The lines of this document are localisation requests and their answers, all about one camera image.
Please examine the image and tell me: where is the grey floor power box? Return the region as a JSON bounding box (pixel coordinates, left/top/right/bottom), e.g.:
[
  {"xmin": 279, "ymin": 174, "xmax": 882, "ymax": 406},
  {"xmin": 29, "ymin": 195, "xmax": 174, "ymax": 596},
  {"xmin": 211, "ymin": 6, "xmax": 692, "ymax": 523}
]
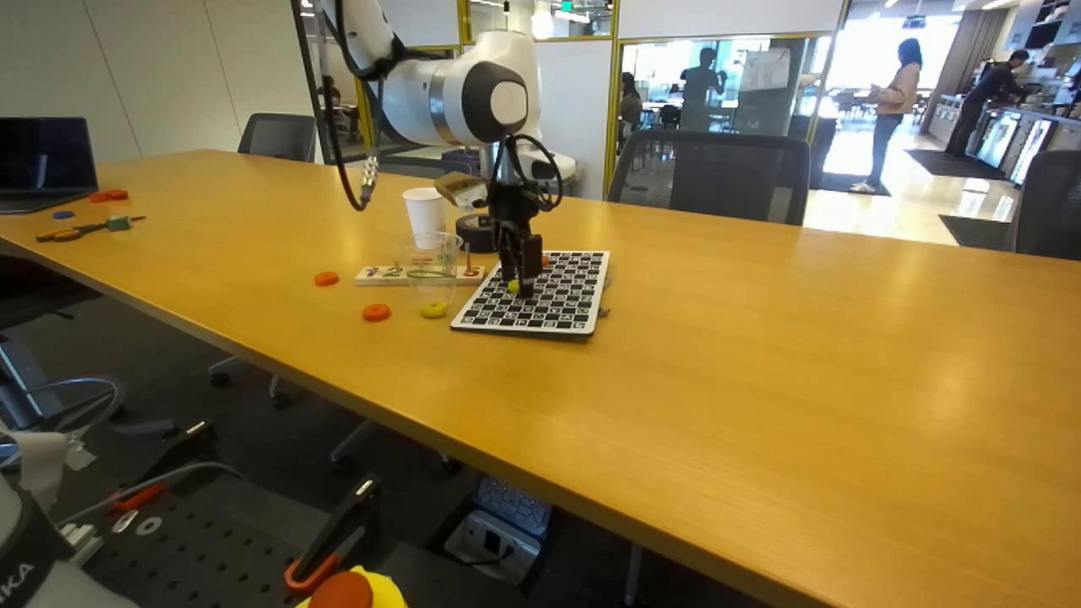
[{"xmin": 442, "ymin": 507, "xmax": 544, "ymax": 588}]

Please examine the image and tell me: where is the black orange clamp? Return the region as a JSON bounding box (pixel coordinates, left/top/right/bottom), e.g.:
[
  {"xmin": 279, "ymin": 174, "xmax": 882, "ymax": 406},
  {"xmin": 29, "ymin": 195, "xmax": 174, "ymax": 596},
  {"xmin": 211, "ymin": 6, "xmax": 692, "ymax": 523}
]
[{"xmin": 279, "ymin": 469, "xmax": 385, "ymax": 601}]

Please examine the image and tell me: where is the distant person behind glass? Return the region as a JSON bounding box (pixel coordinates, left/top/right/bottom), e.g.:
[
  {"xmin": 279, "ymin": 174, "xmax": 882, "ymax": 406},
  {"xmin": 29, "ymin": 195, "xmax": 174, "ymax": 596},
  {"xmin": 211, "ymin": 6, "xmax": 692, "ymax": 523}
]
[{"xmin": 677, "ymin": 42, "xmax": 731, "ymax": 132}]

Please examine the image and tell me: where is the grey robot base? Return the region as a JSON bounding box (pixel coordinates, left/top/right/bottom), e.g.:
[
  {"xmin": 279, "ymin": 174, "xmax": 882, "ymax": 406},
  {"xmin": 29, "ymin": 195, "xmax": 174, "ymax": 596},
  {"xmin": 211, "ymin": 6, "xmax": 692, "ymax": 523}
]
[{"xmin": 0, "ymin": 469, "xmax": 138, "ymax": 608}]

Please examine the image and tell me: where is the black white marker board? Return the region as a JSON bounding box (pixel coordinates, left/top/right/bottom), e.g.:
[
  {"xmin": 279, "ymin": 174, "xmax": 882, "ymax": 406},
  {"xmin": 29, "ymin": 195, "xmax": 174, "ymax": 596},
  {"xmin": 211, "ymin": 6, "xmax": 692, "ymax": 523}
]
[{"xmin": 451, "ymin": 247, "xmax": 616, "ymax": 341}]

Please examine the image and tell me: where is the black laptop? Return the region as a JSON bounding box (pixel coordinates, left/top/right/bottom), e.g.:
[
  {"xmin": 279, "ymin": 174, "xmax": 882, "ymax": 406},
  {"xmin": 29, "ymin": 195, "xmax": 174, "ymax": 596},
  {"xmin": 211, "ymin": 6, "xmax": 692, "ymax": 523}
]
[{"xmin": 0, "ymin": 115, "xmax": 102, "ymax": 216}]

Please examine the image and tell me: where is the person in beige top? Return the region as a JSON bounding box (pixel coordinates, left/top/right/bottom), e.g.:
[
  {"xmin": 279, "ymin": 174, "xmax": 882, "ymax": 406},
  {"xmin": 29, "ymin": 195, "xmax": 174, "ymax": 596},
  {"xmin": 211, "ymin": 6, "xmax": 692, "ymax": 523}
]
[{"xmin": 851, "ymin": 34, "xmax": 925, "ymax": 195}]

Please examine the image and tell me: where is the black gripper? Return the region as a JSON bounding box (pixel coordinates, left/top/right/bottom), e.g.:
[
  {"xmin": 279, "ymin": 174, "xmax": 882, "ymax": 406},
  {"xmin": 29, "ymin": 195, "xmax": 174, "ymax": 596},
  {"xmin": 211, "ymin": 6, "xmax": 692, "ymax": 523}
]
[{"xmin": 488, "ymin": 182, "xmax": 549, "ymax": 297}]

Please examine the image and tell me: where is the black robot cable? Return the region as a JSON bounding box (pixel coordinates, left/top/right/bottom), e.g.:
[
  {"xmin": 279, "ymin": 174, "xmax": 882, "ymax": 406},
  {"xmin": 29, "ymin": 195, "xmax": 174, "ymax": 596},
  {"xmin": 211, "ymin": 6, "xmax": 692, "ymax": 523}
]
[{"xmin": 288, "ymin": 0, "xmax": 382, "ymax": 216}]

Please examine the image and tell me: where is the black perforated plate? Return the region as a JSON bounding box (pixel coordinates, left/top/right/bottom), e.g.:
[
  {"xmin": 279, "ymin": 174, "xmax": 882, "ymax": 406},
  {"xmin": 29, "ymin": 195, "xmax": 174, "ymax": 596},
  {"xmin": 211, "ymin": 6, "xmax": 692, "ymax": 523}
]
[{"xmin": 82, "ymin": 469, "xmax": 340, "ymax": 608}]

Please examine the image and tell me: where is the dark office chair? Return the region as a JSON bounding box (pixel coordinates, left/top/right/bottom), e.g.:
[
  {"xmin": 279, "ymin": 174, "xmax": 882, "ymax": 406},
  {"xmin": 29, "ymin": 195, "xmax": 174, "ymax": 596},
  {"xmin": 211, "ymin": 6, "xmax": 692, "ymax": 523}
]
[
  {"xmin": 236, "ymin": 110, "xmax": 322, "ymax": 164},
  {"xmin": 1011, "ymin": 148, "xmax": 1081, "ymax": 262}
]

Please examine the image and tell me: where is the wooden number peg board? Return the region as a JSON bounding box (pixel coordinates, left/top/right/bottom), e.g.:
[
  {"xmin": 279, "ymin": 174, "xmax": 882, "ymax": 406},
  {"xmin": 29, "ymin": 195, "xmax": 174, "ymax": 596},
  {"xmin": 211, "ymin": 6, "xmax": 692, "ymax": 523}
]
[{"xmin": 354, "ymin": 234, "xmax": 495, "ymax": 286}]

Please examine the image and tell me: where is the yellow red emergency stop button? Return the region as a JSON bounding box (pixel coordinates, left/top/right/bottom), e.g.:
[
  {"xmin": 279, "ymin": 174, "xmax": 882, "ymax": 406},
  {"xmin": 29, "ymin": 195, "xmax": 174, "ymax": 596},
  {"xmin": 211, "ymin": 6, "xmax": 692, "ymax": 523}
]
[{"xmin": 295, "ymin": 560, "xmax": 413, "ymax": 608}]

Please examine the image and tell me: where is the white paper cup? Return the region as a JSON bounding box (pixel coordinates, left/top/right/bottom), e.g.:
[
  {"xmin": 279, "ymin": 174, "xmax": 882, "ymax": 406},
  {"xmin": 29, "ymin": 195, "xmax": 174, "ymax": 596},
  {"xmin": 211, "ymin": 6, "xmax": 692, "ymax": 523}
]
[{"xmin": 403, "ymin": 186, "xmax": 454, "ymax": 254}]

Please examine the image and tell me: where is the person in dark clothes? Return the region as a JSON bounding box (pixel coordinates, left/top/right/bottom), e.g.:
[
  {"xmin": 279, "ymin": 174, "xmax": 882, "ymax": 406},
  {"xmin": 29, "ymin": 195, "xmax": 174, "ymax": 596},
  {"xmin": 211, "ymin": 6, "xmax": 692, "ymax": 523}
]
[{"xmin": 942, "ymin": 42, "xmax": 1035, "ymax": 161}]

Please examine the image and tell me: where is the grey cable loop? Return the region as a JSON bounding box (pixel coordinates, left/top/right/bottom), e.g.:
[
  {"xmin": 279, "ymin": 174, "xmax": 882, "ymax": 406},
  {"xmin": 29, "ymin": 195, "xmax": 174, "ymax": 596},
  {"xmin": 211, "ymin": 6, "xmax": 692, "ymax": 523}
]
[{"xmin": 0, "ymin": 376, "xmax": 129, "ymax": 436}]

